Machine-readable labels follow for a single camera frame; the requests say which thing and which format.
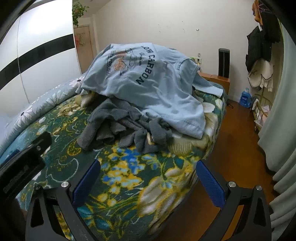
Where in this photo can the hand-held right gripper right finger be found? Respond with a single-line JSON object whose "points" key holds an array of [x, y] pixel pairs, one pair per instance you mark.
{"points": [[210, 185]]}

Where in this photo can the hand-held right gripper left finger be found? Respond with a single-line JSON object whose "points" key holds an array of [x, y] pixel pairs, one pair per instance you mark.
{"points": [[89, 180]]}

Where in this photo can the light blue printed t-shirt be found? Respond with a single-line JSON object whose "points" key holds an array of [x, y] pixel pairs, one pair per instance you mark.
{"points": [[150, 92]]}

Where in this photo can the teal floral blanket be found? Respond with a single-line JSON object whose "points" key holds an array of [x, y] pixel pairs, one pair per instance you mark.
{"points": [[129, 166]]}

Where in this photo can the cream knit garment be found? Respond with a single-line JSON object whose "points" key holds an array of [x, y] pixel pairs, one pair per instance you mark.
{"points": [[180, 143]]}

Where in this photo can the grey-blue daisy duvet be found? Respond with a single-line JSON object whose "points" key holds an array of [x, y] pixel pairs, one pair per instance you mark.
{"points": [[34, 109]]}

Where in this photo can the grey fleece garment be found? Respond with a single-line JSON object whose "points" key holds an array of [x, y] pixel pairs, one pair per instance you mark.
{"points": [[111, 120]]}

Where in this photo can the blue detergent bottle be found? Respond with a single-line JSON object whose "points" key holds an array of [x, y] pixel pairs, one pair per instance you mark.
{"points": [[245, 98]]}

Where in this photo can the pale green curtain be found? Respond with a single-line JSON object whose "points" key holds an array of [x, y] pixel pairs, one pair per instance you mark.
{"points": [[282, 115]]}

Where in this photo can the wooden bed footboard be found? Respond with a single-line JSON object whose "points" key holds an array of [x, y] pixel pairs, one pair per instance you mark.
{"points": [[219, 81]]}

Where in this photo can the cream hanging garment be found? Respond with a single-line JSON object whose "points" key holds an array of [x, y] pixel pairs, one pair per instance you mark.
{"points": [[260, 74]]}

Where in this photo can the black tower appliance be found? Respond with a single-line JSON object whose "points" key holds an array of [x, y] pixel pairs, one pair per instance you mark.
{"points": [[223, 62]]}

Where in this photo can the beige door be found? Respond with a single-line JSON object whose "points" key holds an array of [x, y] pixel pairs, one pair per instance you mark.
{"points": [[86, 48]]}

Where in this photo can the white wardrobe with black stripe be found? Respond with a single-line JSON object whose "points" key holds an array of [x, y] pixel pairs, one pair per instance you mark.
{"points": [[41, 34]]}

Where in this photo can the black hanging jacket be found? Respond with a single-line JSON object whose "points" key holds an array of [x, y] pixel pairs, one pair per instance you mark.
{"points": [[259, 46]]}

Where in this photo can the hanging green plant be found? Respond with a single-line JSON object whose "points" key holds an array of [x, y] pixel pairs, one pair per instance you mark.
{"points": [[78, 11]]}

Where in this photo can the orange hanging garment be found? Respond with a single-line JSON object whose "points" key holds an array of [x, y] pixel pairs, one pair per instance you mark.
{"points": [[257, 10]]}

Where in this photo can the wall socket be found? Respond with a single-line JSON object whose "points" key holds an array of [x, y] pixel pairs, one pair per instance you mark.
{"points": [[198, 60]]}

